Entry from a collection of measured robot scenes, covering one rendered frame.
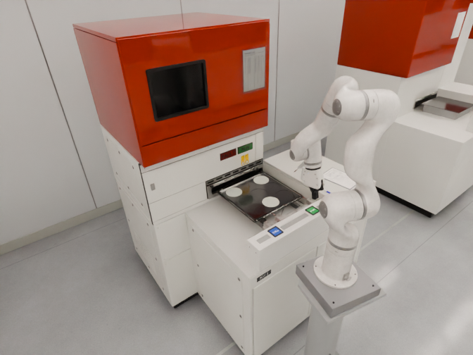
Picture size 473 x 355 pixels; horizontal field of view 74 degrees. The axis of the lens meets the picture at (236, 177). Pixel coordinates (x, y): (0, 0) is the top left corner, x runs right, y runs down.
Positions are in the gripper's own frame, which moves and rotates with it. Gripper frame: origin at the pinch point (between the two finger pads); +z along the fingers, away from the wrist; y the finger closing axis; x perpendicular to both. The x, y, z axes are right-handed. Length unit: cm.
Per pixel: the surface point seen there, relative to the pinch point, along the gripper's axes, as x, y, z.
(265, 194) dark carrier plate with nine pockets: -3.5, -36.7, 9.1
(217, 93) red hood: -20, -43, -54
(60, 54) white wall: -65, -192, -90
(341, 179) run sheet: 35.0, -11.6, 7.4
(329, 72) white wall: 266, -207, -21
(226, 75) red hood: -14, -41, -61
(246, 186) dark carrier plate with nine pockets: -7, -50, 6
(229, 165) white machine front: -12, -58, -8
